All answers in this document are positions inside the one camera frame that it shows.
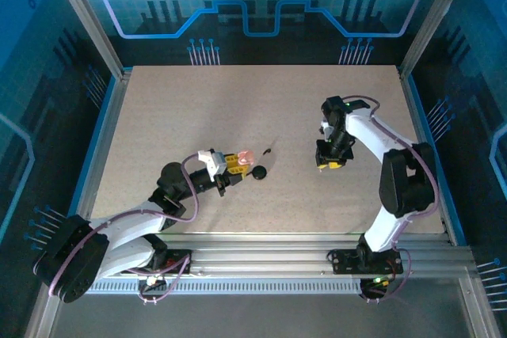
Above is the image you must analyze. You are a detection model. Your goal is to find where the pink earbud charging case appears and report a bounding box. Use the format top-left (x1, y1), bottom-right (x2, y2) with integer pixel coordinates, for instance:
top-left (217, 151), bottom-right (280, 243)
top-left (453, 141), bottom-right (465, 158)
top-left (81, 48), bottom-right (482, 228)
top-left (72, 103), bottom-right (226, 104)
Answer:
top-left (238, 149), bottom-right (257, 168)

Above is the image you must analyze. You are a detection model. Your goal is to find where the small LED circuit board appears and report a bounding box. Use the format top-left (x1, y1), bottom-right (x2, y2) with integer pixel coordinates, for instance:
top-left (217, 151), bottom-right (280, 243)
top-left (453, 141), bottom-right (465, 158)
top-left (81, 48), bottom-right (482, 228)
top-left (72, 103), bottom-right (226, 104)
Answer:
top-left (144, 269), bottom-right (166, 287)
top-left (366, 274), bottom-right (391, 290)

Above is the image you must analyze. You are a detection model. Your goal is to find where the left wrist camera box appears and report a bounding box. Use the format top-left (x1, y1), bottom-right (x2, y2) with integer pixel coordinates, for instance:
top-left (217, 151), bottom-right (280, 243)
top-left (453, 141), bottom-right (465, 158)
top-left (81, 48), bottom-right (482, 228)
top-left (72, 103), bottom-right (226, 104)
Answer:
top-left (196, 149), bottom-right (231, 176)

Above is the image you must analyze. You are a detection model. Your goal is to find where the aluminium table side rail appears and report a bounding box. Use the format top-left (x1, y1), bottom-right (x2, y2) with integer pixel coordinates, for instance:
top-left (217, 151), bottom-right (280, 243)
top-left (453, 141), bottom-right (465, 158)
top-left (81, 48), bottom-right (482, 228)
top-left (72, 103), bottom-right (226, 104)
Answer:
top-left (398, 68), bottom-right (467, 246)
top-left (65, 69), bottom-right (134, 236)

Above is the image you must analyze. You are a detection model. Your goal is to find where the aluminium mounting rail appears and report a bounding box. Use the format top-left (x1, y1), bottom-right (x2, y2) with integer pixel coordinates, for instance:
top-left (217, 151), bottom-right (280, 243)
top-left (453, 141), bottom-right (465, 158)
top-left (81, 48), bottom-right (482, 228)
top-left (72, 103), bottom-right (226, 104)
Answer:
top-left (94, 233), bottom-right (478, 279)

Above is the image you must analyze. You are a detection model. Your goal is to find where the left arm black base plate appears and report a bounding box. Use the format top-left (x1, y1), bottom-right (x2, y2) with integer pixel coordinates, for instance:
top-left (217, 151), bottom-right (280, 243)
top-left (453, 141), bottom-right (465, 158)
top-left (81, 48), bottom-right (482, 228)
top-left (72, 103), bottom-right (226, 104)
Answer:
top-left (152, 249), bottom-right (194, 275)

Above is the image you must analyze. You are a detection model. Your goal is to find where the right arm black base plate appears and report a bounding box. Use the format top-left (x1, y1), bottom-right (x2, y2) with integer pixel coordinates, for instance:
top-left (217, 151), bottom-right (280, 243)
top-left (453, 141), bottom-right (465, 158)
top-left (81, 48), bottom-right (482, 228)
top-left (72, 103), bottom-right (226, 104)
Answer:
top-left (330, 249), bottom-right (405, 275)

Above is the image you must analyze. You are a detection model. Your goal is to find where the slotted grey cable duct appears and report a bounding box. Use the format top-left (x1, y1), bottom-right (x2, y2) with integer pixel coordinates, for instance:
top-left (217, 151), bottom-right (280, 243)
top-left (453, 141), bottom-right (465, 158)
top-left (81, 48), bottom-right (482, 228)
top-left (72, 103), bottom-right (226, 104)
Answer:
top-left (85, 279), bottom-right (364, 295)

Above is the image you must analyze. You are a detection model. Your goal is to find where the aluminium frame post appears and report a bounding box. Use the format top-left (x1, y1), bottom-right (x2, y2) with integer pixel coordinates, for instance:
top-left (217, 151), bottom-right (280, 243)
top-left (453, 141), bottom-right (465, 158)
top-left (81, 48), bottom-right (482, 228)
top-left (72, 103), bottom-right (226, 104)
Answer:
top-left (43, 0), bottom-right (134, 80)
top-left (398, 0), bottom-right (464, 78)

